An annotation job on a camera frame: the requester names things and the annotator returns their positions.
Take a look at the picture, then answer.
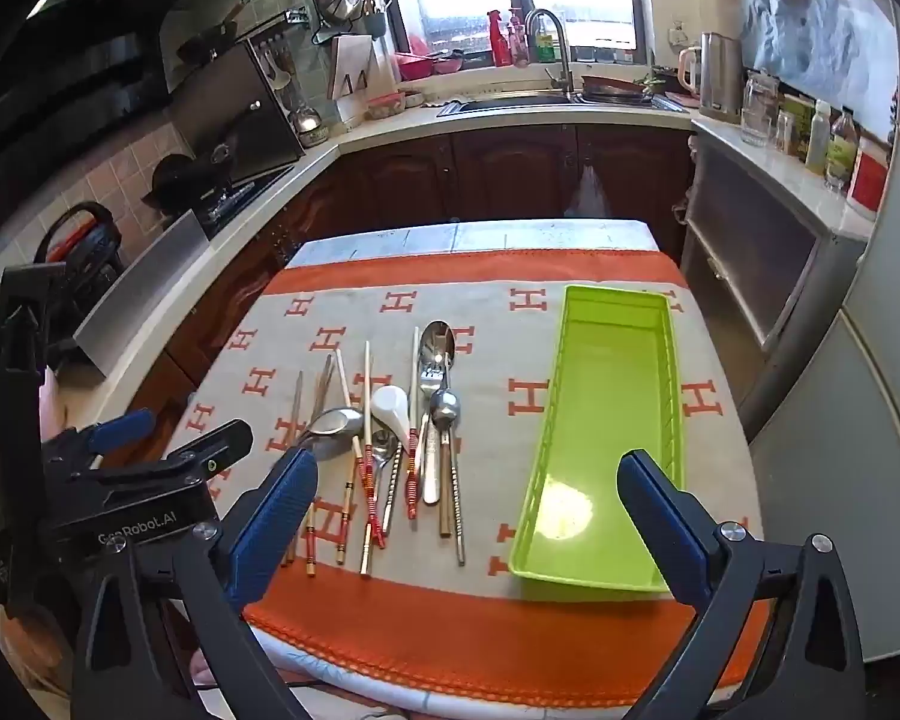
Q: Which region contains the red dish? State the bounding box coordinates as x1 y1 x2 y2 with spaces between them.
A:
581 75 653 100

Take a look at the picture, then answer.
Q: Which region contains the steel spoon wooden handle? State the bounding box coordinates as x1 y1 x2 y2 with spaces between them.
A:
429 388 463 539

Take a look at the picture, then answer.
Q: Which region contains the white plastic bottle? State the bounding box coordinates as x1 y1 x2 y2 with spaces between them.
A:
805 99 832 175

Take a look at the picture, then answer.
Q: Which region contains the grey refrigerator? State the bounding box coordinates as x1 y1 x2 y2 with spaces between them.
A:
750 7 900 661

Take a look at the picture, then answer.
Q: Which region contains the gas stove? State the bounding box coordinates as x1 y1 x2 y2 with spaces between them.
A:
195 165 293 237

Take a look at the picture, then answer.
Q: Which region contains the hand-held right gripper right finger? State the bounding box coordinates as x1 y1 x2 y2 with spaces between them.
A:
617 449 868 720

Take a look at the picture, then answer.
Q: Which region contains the steel splash plate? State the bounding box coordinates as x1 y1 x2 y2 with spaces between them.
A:
71 210 211 380

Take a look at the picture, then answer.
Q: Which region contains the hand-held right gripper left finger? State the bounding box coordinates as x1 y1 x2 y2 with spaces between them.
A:
71 448 321 720

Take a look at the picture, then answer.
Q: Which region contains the cutting board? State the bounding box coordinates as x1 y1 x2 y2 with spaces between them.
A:
330 34 380 102

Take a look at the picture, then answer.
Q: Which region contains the red plastic basin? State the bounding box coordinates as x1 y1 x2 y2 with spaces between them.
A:
394 51 466 80

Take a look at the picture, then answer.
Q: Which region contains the steel electric kettle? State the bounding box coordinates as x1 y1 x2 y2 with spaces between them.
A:
677 31 745 125

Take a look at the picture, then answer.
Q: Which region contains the pink spray bottle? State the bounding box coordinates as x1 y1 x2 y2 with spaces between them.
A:
507 9 530 67

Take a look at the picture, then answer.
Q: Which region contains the steel faucet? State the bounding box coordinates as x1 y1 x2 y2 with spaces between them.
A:
525 9 575 95

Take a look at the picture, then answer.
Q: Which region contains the green plastic tray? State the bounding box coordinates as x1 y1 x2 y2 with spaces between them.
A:
508 283 685 602

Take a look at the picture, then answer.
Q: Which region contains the black pressure cooker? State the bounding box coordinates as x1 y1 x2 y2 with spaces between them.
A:
34 202 125 316

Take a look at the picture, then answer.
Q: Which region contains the red spray bottle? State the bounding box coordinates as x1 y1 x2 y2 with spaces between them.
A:
487 9 512 67

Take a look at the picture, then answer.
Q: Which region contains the green packet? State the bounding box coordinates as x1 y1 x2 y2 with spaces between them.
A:
780 94 815 162

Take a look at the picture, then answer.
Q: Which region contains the glass jar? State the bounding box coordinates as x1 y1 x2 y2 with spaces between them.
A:
741 71 781 149

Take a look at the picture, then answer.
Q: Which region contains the white plastic bag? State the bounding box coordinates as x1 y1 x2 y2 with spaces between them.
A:
562 157 612 220

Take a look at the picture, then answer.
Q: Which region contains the black wok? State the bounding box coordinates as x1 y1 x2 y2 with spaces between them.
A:
152 154 211 215

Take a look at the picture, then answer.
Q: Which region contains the clear bottle green label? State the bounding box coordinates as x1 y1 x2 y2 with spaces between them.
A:
825 109 860 192

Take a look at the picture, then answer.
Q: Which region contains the steel sink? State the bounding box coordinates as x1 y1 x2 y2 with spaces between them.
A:
436 90 691 119

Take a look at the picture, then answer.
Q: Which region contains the steel fork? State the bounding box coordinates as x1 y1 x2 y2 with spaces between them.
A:
418 360 447 507

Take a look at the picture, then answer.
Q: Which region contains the small steel spoon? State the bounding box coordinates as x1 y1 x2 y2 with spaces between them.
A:
371 431 395 533

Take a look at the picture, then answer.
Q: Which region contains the steel soup spoon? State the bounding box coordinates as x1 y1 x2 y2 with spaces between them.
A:
289 406 366 464

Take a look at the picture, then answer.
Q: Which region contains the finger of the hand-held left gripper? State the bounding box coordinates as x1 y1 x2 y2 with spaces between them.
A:
70 411 155 467
96 421 254 494

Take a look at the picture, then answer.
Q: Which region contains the red label container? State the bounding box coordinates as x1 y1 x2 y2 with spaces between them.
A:
846 141 892 222

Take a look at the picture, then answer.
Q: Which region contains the white ceramic spoon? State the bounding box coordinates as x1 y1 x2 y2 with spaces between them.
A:
370 385 410 442

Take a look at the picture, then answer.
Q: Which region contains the silver foil wall sheet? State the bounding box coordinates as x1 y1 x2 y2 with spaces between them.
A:
742 0 900 117

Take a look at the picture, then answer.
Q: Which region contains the person's left forearm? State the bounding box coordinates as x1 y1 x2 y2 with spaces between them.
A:
0 600 83 698

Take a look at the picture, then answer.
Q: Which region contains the large steel spoon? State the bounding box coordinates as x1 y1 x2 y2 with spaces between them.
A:
418 320 458 421

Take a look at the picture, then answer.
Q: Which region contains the orange printed blanket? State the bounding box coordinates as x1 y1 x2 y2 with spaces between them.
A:
161 244 773 695

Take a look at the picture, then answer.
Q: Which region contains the twisted steel chopstick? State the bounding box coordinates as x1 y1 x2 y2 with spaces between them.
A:
381 442 406 537
447 424 467 567

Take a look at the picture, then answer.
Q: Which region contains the steel pot with lid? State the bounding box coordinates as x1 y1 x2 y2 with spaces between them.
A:
289 101 331 147

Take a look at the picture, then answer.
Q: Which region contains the black range hood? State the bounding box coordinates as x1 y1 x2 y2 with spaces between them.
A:
0 0 205 192

